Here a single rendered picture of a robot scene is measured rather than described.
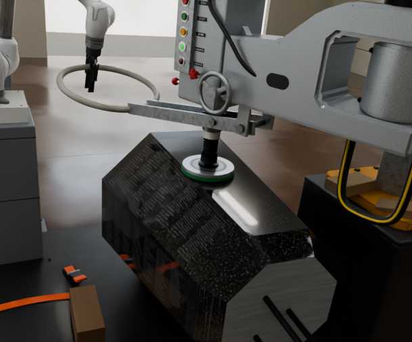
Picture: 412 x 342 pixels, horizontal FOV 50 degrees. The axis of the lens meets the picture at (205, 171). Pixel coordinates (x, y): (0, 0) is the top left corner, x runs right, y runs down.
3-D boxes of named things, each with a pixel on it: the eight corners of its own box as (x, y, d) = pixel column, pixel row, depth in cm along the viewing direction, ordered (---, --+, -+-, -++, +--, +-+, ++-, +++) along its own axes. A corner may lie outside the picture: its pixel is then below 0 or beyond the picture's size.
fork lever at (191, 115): (277, 127, 165) (278, 115, 164) (247, 138, 152) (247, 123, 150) (154, 108, 209) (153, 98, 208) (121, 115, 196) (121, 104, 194)
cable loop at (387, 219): (401, 233, 135) (432, 135, 122) (397, 237, 132) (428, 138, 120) (332, 205, 148) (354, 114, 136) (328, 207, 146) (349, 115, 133)
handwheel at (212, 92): (244, 116, 154) (250, 73, 148) (225, 121, 147) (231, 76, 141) (212, 106, 163) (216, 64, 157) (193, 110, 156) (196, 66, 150)
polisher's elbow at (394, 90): (368, 101, 139) (383, 36, 131) (433, 116, 129) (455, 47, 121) (348, 112, 124) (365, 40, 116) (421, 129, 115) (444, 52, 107)
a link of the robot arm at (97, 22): (103, 41, 215) (109, 34, 226) (107, 8, 207) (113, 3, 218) (81, 35, 214) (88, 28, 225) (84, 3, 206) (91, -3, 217)
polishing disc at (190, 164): (244, 169, 182) (244, 167, 182) (209, 182, 168) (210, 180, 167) (206, 153, 195) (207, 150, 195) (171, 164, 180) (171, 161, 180)
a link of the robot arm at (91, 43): (89, 38, 213) (87, 50, 216) (107, 39, 218) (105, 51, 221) (83, 32, 219) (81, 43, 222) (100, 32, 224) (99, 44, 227)
